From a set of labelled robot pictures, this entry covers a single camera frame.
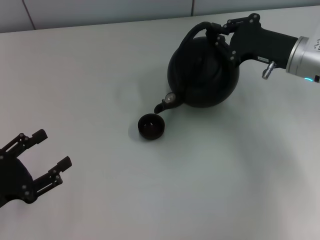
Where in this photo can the black round teapot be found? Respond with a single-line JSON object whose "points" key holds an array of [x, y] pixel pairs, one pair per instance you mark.
{"points": [[200, 82]]}

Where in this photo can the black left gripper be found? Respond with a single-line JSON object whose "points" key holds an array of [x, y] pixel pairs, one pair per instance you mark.
{"points": [[12, 182]]}

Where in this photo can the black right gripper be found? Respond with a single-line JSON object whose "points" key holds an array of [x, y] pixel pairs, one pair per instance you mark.
{"points": [[262, 45]]}

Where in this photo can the small dark teacup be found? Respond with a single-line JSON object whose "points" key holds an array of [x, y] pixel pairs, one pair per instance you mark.
{"points": [[150, 125]]}

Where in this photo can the white foam board panel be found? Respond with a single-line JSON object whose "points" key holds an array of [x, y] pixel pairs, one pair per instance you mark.
{"points": [[12, 15], [250, 5], [112, 10]]}

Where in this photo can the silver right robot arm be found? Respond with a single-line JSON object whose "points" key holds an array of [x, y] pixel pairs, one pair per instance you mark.
{"points": [[302, 57]]}

